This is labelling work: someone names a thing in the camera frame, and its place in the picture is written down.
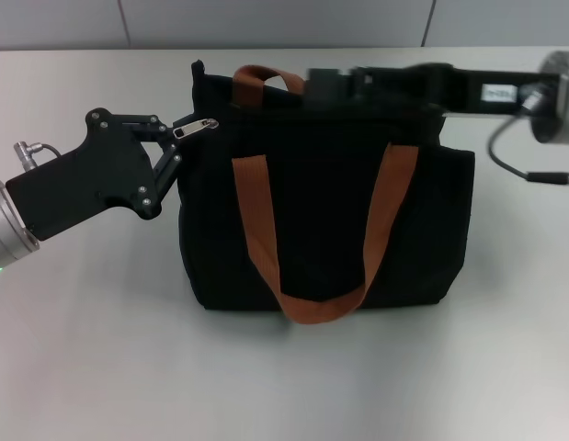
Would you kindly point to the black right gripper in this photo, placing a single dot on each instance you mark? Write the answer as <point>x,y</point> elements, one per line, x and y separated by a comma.
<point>468,92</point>

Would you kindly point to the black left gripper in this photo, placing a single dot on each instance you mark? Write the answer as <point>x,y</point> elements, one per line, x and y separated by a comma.
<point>91,179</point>

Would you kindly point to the silver zipper pull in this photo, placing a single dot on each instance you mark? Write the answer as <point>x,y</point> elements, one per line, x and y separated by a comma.
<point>192,128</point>

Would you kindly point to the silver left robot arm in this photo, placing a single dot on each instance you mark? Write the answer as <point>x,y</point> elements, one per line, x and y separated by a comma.
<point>3,229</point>

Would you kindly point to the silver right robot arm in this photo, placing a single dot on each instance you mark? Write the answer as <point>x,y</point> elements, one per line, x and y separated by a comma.
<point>564,101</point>

